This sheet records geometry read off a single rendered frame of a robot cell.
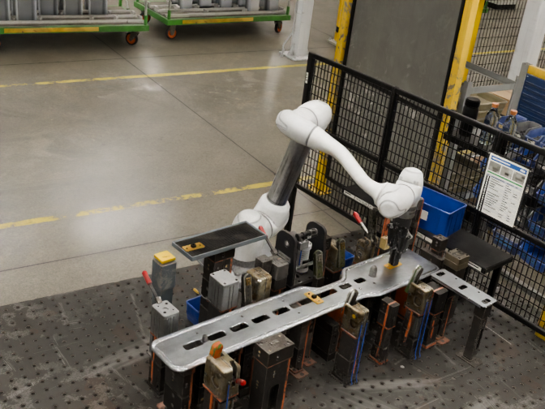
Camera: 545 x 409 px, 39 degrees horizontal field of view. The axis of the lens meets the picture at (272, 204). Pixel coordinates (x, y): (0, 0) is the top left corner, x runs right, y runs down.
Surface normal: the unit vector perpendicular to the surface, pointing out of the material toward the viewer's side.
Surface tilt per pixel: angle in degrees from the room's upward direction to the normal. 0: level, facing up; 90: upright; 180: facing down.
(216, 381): 90
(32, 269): 0
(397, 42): 91
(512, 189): 90
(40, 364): 0
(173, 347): 0
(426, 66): 91
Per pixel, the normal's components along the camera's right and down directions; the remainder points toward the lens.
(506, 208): -0.76, 0.21
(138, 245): 0.11, -0.89
